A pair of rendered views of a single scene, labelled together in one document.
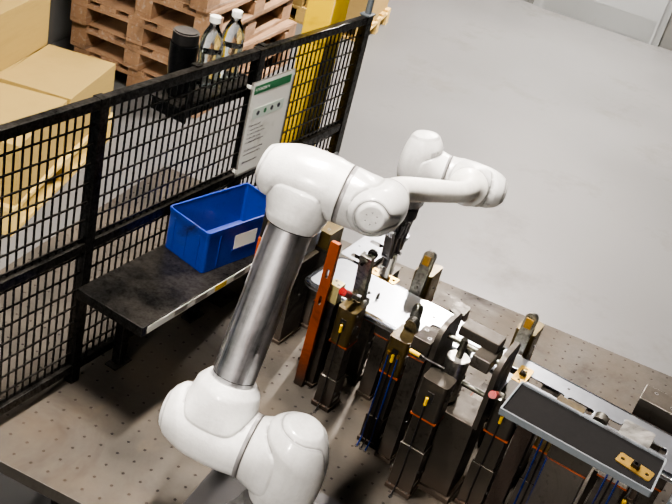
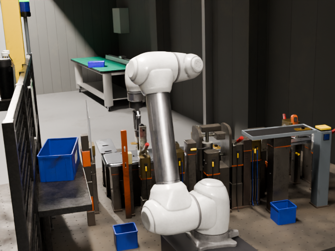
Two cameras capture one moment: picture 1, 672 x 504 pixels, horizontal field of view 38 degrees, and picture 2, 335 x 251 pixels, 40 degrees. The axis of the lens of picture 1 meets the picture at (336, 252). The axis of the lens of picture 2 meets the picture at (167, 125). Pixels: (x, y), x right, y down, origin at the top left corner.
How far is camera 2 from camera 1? 1.45 m
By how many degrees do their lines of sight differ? 38
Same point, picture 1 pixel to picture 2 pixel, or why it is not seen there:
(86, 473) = not seen: outside the picture
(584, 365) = not seen: hidden behind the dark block
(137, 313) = (79, 201)
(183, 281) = (73, 185)
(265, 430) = (199, 193)
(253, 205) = (56, 148)
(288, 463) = (221, 197)
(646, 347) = not seen: hidden behind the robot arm
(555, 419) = (266, 132)
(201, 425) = (177, 208)
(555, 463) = (277, 148)
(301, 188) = (162, 67)
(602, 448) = (288, 130)
